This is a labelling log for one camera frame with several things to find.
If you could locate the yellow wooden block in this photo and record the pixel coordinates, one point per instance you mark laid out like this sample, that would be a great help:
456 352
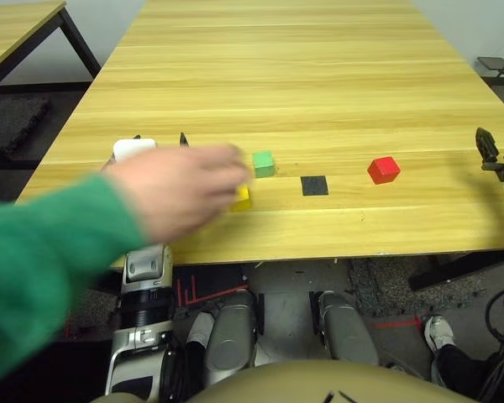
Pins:
243 199

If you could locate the green wooden block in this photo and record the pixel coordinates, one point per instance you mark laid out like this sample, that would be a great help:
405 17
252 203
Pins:
264 164

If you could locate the red wooden block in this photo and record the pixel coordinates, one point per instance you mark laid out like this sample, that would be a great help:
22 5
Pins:
383 170

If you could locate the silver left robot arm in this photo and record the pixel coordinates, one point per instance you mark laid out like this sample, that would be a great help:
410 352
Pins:
145 268

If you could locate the green sleeved forearm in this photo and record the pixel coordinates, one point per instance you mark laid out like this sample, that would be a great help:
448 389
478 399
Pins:
33 260

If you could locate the person's bare hand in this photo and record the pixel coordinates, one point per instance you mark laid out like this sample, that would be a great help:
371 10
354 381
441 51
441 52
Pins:
180 189

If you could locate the black rubber floor mat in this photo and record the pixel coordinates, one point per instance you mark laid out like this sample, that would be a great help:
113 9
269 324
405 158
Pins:
8 121

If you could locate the black square marker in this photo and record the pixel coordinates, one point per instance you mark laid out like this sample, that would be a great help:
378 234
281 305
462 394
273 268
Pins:
314 185

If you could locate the wooden side table black legs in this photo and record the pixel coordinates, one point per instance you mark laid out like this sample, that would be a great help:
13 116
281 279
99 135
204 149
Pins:
12 25

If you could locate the speckled rubber floor mat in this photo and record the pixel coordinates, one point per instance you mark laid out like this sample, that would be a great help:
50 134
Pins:
382 285

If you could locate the white sneaker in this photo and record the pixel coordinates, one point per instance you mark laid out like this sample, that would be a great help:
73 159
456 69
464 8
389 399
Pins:
439 331

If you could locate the grey left robot leg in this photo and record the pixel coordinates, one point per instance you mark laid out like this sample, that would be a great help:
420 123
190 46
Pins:
231 336

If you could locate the grey robot leg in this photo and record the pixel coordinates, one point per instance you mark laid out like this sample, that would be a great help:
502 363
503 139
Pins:
346 331
231 336

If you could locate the black trousered leg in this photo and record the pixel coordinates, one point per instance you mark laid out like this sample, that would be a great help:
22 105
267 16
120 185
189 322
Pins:
466 373

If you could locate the grey right robot leg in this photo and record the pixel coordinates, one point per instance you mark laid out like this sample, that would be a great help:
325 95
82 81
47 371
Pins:
346 331

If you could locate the olive robot torso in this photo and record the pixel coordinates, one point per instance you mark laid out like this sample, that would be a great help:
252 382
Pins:
298 386

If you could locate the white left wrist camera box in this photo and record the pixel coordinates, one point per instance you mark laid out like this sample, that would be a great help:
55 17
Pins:
130 149

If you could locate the black table frame bar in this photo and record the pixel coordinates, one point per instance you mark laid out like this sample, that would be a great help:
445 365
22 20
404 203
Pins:
453 270

